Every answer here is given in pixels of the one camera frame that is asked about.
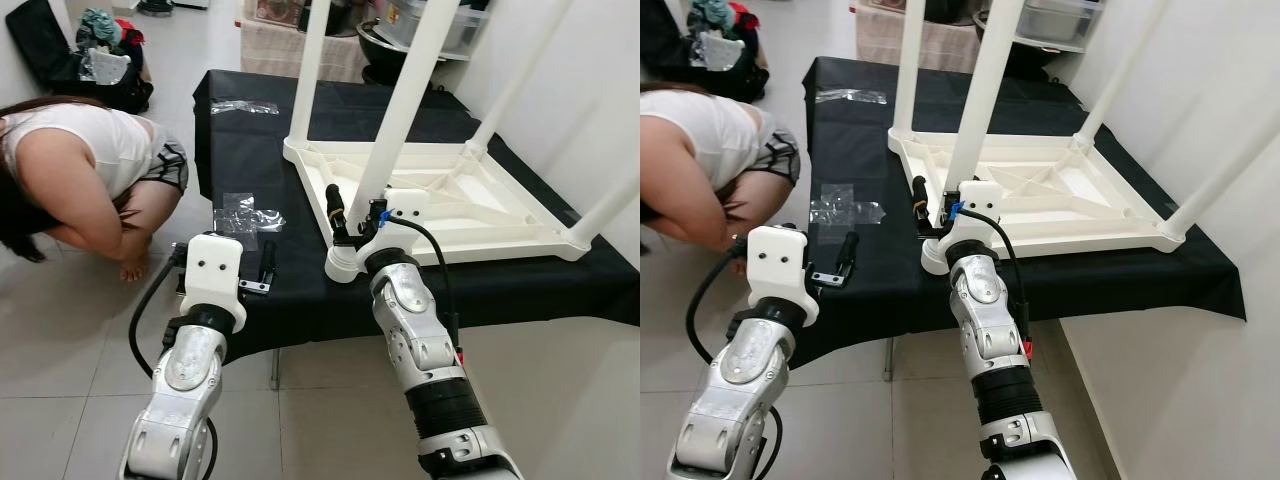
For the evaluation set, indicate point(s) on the white plastic table leg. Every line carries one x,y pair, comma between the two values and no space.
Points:
308,70
1120,70
1220,185
908,65
405,100
520,75
985,90
600,215

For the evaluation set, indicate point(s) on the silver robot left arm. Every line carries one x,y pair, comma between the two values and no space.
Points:
185,390
740,385

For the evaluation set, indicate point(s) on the person in white shirt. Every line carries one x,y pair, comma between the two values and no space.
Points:
710,140
80,160

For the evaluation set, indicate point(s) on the red cloth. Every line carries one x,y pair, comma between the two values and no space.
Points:
131,33
744,16

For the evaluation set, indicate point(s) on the brown cardboard box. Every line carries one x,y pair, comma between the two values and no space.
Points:
280,10

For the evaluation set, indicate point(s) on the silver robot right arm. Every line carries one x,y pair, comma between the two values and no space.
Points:
420,320
985,310

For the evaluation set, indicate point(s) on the clear tape patch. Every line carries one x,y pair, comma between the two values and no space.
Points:
248,215
845,205

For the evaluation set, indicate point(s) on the black open bag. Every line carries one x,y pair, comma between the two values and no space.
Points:
660,40
40,40

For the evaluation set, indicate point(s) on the beige woven cloth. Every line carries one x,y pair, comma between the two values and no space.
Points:
270,50
885,40

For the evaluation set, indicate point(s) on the white plastic table top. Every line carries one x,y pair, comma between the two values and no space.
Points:
480,220
1090,215

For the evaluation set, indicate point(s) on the white plastic bag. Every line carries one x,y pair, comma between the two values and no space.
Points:
105,66
720,48

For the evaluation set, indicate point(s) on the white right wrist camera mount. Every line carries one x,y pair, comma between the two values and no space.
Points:
980,198
405,205

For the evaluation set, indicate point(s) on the clear tape strip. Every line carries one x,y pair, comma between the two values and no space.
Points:
850,95
245,105

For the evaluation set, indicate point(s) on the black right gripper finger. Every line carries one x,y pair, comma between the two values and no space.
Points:
921,200
335,208

